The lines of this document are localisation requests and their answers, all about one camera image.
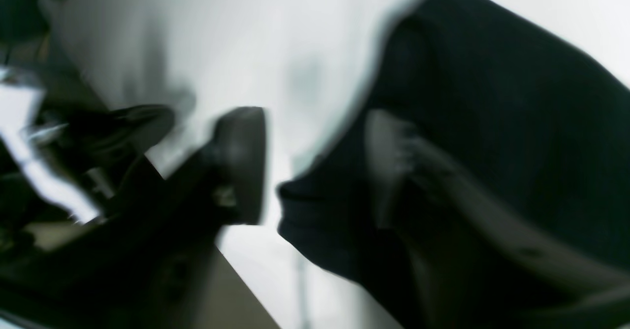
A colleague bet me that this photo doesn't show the black T-shirt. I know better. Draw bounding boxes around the black T-shirt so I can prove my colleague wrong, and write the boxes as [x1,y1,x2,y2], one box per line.
[278,0,629,329]

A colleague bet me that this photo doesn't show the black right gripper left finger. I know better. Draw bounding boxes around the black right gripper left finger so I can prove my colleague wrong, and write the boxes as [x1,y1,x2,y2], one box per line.
[1,106,266,329]

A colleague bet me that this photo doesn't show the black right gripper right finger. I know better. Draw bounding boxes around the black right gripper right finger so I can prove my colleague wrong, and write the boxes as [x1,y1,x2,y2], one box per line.
[367,110,629,329]

